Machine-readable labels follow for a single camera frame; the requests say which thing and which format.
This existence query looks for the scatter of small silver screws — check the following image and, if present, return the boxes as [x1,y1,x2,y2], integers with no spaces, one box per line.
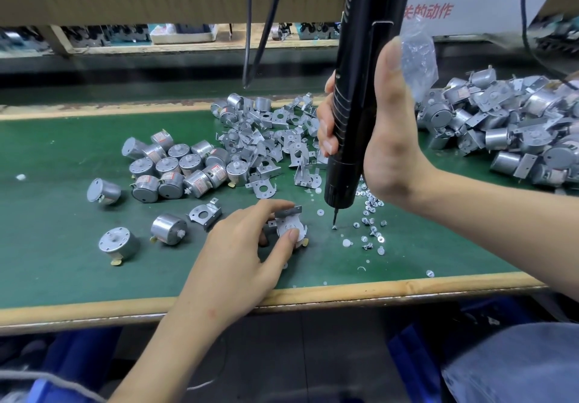
[317,181,435,277]

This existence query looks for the silver metal bracket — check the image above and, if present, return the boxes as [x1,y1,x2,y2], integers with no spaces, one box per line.
[267,205,304,229]
[188,197,224,230]

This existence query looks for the silver round motor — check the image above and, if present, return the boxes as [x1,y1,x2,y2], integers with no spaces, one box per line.
[267,213,311,247]

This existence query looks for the pile of silver motors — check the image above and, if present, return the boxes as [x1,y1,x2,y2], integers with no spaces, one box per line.
[86,129,250,266]

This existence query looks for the dark blue crate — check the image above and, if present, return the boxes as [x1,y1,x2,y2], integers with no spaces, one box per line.
[387,299,535,403]

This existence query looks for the blue plastic bin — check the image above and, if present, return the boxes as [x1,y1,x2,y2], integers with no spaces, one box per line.
[27,326,123,403]

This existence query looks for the person's right hand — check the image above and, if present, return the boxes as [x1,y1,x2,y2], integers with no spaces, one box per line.
[317,36,435,205]

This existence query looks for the pile of assembled motors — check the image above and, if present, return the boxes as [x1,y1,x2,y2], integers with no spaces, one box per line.
[418,65,579,190]

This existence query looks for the person's left hand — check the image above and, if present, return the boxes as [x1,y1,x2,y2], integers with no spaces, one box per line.
[181,199,302,322]

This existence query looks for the green bench mat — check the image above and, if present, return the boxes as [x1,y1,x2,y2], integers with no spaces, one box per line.
[0,100,579,309]

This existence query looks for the person's left forearm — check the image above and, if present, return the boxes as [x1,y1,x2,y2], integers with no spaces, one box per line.
[109,299,245,403]

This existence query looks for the grey blue trousers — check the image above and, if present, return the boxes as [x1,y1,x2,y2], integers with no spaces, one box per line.
[441,321,579,403]

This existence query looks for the pile of metal brackets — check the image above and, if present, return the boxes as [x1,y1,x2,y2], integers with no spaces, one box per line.
[210,93,329,200]

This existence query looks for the black hanging cable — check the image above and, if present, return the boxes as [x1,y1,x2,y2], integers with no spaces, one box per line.
[248,0,289,87]
[242,0,255,87]

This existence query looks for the small clear plastic bag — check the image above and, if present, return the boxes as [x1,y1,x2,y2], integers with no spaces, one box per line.
[400,14,440,101]

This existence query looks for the black electric screwdriver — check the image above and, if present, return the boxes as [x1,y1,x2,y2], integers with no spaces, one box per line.
[324,0,414,229]

